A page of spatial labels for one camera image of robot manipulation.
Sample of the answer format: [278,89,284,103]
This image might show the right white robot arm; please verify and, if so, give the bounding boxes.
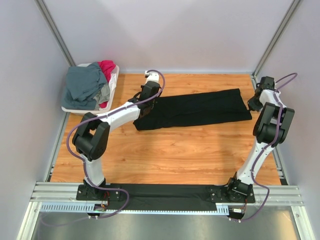
[225,76,295,202]

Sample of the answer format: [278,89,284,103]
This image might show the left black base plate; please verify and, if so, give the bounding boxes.
[76,182,127,202]

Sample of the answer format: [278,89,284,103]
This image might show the pink red t-shirt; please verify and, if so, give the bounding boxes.
[97,60,116,83]

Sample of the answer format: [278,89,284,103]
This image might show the white t-shirt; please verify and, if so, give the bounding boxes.
[99,71,119,111]

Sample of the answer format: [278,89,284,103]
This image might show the slotted grey cable duct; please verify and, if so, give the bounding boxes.
[39,202,229,216]

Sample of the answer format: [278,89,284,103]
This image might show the black t-shirt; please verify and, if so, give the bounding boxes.
[133,88,252,131]

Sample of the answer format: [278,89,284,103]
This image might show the aluminium frame rail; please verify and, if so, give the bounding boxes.
[29,181,83,202]

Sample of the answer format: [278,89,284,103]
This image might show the right corner aluminium post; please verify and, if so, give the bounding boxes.
[252,0,303,77]

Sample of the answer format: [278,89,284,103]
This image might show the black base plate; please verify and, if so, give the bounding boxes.
[207,185,256,204]
[76,182,127,202]

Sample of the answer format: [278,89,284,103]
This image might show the corner aluminium post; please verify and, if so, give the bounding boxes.
[252,0,303,77]
[35,0,76,66]

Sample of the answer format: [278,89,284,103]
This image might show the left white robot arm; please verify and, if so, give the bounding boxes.
[72,80,163,201]

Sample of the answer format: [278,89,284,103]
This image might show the white laundry basket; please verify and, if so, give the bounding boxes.
[61,65,120,116]

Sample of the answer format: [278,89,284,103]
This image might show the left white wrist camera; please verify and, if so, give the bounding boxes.
[144,70,160,83]

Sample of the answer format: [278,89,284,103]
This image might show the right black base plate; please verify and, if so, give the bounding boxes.
[207,185,256,204]

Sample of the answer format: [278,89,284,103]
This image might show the light grey t-shirt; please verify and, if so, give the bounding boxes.
[93,84,110,110]

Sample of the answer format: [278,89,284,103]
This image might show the left corner aluminium post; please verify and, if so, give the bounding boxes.
[35,0,76,66]

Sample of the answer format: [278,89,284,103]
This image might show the teal grey t-shirt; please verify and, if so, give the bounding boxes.
[61,62,107,110]

